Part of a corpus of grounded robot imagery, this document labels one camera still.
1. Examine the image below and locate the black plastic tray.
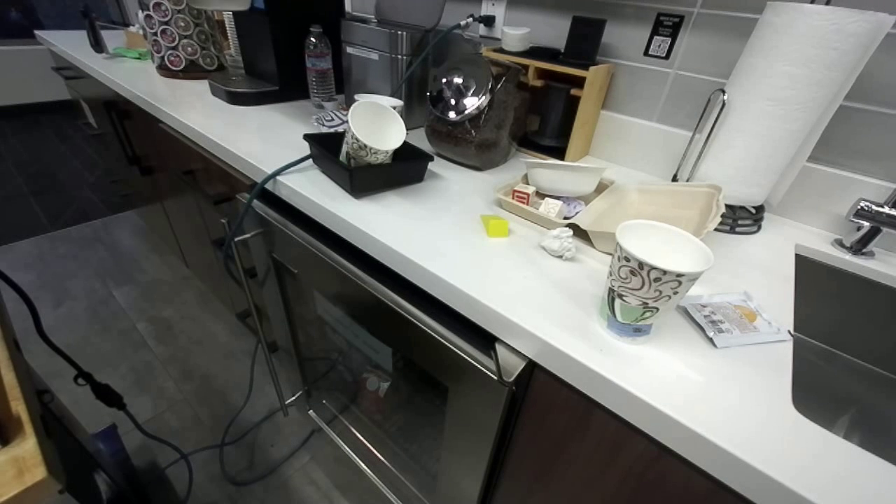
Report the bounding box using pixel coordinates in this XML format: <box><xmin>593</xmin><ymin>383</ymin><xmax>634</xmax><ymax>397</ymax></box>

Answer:
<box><xmin>301</xmin><ymin>124</ymin><xmax>437</xmax><ymax>200</ymax></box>

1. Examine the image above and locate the chrome paper towel holder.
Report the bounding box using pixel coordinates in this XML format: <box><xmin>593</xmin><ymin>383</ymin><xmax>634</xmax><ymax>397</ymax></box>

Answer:
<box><xmin>669</xmin><ymin>85</ymin><xmax>771</xmax><ymax>239</ymax></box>

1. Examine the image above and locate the black wire K-cup carousel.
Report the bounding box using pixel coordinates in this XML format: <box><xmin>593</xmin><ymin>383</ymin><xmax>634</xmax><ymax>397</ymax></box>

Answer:
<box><xmin>134</xmin><ymin>0</ymin><xmax>228</xmax><ymax>82</ymax></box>

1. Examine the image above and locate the dark sink basin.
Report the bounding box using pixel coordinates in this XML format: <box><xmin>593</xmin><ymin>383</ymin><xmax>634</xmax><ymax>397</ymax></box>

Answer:
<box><xmin>788</xmin><ymin>243</ymin><xmax>896</xmax><ymax>467</ymax></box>

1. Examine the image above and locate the teal cable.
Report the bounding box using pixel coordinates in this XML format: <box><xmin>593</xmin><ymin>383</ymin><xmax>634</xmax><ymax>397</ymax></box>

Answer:
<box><xmin>217</xmin><ymin>8</ymin><xmax>500</xmax><ymax>491</ymax></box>

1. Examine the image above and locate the blue white sachet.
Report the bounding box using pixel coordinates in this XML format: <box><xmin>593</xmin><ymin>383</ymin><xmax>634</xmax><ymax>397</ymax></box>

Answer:
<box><xmin>677</xmin><ymin>289</ymin><xmax>789</xmax><ymax>354</ymax></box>

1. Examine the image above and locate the white paper towel roll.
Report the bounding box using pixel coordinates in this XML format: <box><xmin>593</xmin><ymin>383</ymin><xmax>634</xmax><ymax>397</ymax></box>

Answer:
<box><xmin>693</xmin><ymin>0</ymin><xmax>896</xmax><ymax>209</ymax></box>

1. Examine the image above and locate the black cable with connector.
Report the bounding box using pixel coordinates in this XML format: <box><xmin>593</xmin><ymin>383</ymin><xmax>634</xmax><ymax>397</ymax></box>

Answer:
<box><xmin>0</xmin><ymin>267</ymin><xmax>196</xmax><ymax>504</ymax></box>

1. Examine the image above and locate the stainless steel dishwasher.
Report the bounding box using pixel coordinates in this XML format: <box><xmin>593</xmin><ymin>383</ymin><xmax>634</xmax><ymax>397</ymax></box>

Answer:
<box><xmin>250</xmin><ymin>195</ymin><xmax>532</xmax><ymax>504</ymax></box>

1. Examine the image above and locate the small white cup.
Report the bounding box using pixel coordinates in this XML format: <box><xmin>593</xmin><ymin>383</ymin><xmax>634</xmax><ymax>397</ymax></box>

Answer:
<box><xmin>500</xmin><ymin>23</ymin><xmax>536</xmax><ymax>57</ymax></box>

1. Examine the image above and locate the small crumpled paper ball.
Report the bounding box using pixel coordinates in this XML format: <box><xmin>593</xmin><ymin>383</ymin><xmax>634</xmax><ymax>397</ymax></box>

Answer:
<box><xmin>539</xmin><ymin>225</ymin><xmax>584</xmax><ymax>264</ymax></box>

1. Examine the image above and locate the patterned white paper cup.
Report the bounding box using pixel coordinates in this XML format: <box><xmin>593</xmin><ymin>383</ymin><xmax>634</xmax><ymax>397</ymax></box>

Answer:
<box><xmin>599</xmin><ymin>216</ymin><xmax>717</xmax><ymax>338</ymax></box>
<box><xmin>337</xmin><ymin>96</ymin><xmax>409</xmax><ymax>170</ymax></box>

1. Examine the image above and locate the silver black Keurig coffee machine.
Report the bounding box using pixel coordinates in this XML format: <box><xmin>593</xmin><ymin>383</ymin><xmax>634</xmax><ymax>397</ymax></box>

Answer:
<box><xmin>206</xmin><ymin>0</ymin><xmax>347</xmax><ymax>107</ymax></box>

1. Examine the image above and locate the chrome faucet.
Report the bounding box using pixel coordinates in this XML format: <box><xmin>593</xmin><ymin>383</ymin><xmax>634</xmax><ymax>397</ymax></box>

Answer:
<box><xmin>833</xmin><ymin>187</ymin><xmax>896</xmax><ymax>257</ymax></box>

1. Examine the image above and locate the white wall outlet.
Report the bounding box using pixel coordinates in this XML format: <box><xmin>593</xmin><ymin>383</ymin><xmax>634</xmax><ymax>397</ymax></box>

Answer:
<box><xmin>473</xmin><ymin>0</ymin><xmax>511</xmax><ymax>39</ymax></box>

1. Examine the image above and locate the wooden board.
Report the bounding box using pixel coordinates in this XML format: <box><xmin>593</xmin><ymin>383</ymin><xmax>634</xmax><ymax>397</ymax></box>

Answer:
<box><xmin>0</xmin><ymin>330</ymin><xmax>50</xmax><ymax>504</ymax></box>

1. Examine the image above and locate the dark equipment box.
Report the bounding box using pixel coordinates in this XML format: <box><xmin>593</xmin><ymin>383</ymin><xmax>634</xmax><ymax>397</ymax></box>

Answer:
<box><xmin>18</xmin><ymin>368</ymin><xmax>185</xmax><ymax>504</ymax></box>

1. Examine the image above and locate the black pump bottle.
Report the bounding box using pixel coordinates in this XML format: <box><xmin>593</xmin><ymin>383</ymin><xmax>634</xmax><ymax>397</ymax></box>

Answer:
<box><xmin>82</xmin><ymin>0</ymin><xmax>112</xmax><ymax>57</ymax></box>

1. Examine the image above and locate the green sponge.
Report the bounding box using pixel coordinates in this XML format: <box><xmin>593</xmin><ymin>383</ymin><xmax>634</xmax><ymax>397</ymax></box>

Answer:
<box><xmin>106</xmin><ymin>41</ymin><xmax>155</xmax><ymax>65</ymax></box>

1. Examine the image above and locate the grey plastic box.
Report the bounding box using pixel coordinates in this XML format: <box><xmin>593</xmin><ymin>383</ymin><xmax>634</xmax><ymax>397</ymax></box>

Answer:
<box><xmin>372</xmin><ymin>0</ymin><xmax>446</xmax><ymax>32</ymax></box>

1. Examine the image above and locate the white bowl with utensils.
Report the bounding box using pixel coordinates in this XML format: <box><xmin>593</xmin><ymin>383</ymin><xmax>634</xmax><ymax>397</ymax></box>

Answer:
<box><xmin>494</xmin><ymin>174</ymin><xmax>729</xmax><ymax>257</ymax></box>

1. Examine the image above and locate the clear plastic water bottle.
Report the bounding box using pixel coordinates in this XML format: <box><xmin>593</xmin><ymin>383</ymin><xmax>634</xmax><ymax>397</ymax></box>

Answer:
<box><xmin>302</xmin><ymin>23</ymin><xmax>339</xmax><ymax>109</ymax></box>

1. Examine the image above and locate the small yellow block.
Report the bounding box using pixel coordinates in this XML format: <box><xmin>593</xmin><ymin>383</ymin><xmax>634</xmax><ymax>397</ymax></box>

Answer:
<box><xmin>479</xmin><ymin>212</ymin><xmax>516</xmax><ymax>242</ymax></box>

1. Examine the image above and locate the plain white ceramic bowl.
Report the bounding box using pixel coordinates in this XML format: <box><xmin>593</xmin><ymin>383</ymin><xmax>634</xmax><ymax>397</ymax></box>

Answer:
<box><xmin>522</xmin><ymin>153</ymin><xmax>612</xmax><ymax>200</ymax></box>

